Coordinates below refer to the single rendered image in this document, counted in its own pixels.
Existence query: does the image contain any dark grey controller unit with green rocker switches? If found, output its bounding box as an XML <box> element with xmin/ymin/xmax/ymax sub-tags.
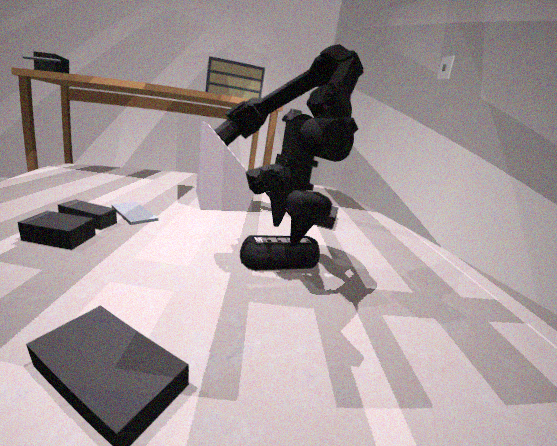
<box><xmin>240</xmin><ymin>235</ymin><xmax>320</xmax><ymax>271</ymax></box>

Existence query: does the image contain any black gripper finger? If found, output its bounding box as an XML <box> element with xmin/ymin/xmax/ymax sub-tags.
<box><xmin>285</xmin><ymin>208</ymin><xmax>324</xmax><ymax>246</ymax></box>
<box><xmin>265</xmin><ymin>190</ymin><xmax>288</xmax><ymax>227</ymax></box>

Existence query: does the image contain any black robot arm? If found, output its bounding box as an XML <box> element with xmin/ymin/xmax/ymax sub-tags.
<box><xmin>215</xmin><ymin>44</ymin><xmax>363</xmax><ymax>194</ymax></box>

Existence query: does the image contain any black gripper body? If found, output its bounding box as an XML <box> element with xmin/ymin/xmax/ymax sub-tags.
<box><xmin>269</xmin><ymin>149</ymin><xmax>333</xmax><ymax>216</ymax></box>

